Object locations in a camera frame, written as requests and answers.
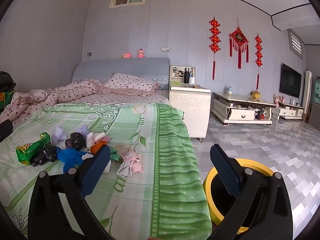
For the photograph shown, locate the green white wrapper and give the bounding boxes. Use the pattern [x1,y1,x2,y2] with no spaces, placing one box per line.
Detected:
[110,149,122,162]

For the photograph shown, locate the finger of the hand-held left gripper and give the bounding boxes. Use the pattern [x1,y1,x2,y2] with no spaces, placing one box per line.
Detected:
[0,119,13,143]

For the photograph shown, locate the wall television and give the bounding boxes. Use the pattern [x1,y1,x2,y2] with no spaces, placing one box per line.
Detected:
[279,63,302,99]

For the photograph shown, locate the white television stand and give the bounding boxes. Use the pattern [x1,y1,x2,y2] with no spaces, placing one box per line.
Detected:
[274,102,305,120]

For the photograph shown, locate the pink grey cloth bundle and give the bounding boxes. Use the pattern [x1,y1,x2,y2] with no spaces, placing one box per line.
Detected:
[116,149,144,177]

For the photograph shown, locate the green floral bedspread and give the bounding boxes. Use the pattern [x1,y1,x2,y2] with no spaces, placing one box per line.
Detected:
[0,102,213,240]

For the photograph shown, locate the white nightstand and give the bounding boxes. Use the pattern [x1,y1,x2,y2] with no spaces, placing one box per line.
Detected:
[169,65,212,139]

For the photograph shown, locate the fish tank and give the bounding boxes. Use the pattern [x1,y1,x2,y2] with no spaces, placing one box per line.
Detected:
[311,76,320,109]

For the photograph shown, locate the louvred window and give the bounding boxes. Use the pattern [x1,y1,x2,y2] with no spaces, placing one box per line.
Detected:
[287,29,304,59]

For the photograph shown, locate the red diamond tassel hanging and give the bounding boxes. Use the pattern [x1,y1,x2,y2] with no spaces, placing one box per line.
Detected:
[229,17,250,69]

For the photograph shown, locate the green snack packet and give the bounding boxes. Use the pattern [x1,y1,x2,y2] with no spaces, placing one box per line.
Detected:
[15,132,52,165]

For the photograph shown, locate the bed with grey headboard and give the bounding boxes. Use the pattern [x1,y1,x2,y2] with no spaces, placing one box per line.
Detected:
[0,57,213,240]

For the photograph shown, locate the blue plastic bag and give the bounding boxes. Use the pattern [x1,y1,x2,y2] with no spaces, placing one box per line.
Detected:
[57,148,87,173]

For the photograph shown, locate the black cloth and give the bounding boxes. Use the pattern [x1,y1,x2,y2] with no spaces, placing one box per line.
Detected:
[0,71,16,93]

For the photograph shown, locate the yellow round trash bin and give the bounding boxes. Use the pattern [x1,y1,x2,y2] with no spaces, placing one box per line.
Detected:
[203,158,275,233]

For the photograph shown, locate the grey tank cabinet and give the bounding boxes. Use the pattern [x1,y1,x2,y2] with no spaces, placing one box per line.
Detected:
[308,103,320,131]

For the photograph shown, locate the pink dotted quilt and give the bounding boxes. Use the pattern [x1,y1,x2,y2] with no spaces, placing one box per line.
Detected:
[0,79,104,126]

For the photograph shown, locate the white standing air conditioner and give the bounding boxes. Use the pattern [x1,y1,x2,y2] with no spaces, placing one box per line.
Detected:
[302,70,313,109]

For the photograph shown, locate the green patterned cushion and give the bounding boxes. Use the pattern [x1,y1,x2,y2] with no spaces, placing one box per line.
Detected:
[0,89,16,111]

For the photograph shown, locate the long red knot hanging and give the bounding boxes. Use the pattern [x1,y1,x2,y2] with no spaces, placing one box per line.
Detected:
[209,17,222,80]

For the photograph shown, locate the white coffee table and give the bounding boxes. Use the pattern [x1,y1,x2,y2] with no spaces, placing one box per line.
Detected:
[211,92,277,126]

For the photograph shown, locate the pink dotted bed sheet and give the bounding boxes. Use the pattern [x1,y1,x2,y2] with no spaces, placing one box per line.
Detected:
[56,89,170,105]

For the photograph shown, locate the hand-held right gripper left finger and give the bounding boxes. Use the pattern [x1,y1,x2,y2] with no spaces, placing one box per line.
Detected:
[27,145,113,240]

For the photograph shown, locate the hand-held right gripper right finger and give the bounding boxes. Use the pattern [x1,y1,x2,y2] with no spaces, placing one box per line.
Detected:
[207,144,293,240]

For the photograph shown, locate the pink dotted pillow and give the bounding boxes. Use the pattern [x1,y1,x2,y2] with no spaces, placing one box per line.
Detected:
[101,73,160,97]

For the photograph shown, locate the black plastic bag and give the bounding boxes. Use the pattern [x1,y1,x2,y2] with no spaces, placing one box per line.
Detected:
[44,145,58,162]
[65,132,86,150]
[30,151,47,167]

